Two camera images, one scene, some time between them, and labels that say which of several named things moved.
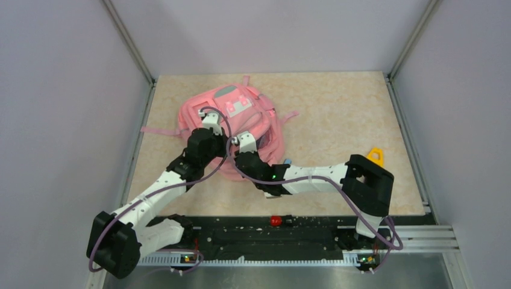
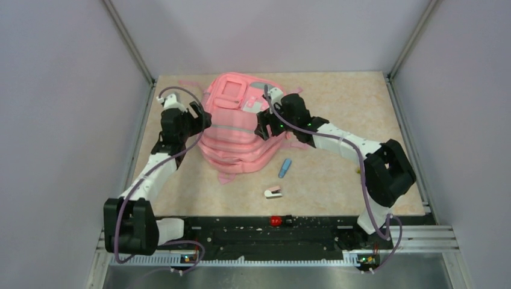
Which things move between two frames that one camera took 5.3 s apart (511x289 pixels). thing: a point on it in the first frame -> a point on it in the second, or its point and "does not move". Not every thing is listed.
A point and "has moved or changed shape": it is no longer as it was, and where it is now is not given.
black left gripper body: [218, 149] -> [193, 125]
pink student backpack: [241, 108] has moved or changed shape
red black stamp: [276, 220] does not move
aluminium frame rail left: [150, 79] does not move
